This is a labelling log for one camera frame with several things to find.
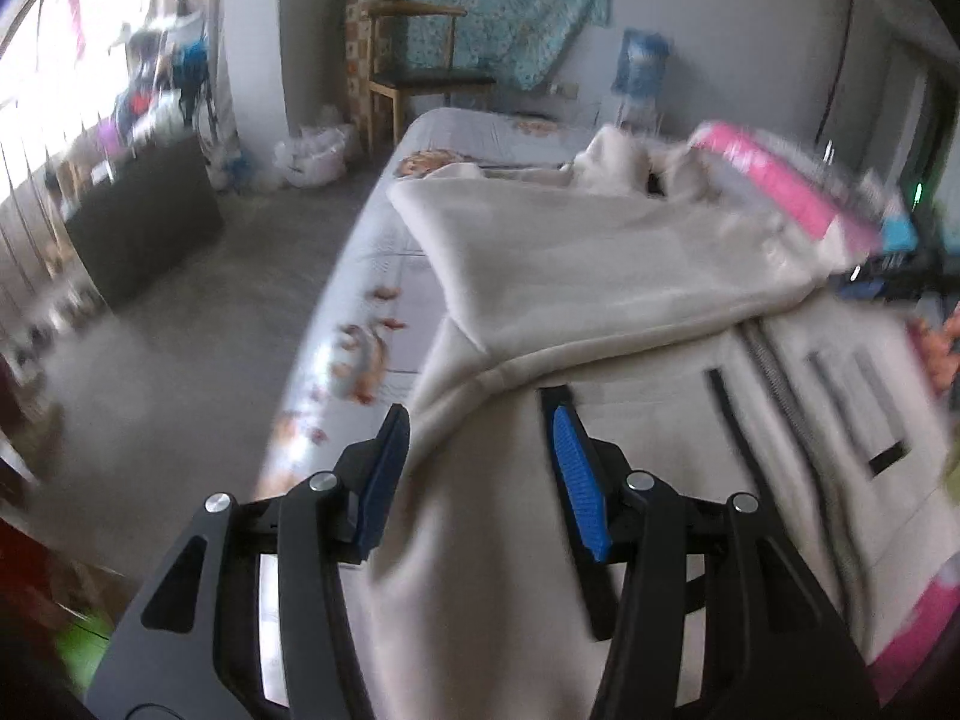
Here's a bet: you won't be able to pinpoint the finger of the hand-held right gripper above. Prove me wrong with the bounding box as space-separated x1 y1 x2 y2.
832 247 960 302

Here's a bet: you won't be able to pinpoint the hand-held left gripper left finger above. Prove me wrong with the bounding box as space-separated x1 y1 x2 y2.
82 403 412 720

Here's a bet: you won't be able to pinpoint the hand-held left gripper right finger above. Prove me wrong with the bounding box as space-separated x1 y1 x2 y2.
540 386 882 720

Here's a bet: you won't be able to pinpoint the beige jacket with dark stripes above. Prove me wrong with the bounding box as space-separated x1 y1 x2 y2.
360 124 953 720

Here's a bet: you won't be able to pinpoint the thin dark pole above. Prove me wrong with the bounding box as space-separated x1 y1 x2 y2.
814 0 857 147

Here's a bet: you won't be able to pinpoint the white plastic bags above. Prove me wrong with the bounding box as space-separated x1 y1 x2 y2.
274 120 361 188

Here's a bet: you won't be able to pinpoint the dark cabinet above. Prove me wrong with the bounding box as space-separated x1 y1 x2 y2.
64 127 226 308

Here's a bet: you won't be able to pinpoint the blue water jug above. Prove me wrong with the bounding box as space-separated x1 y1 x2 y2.
613 28 671 125

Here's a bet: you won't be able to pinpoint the wooden chair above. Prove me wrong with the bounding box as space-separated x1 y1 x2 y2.
366 1 497 151

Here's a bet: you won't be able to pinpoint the tiled stand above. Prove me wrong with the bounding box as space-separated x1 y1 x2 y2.
343 0 410 143

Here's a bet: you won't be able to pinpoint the teal floral wall cloth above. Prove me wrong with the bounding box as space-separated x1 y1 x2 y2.
360 0 617 91

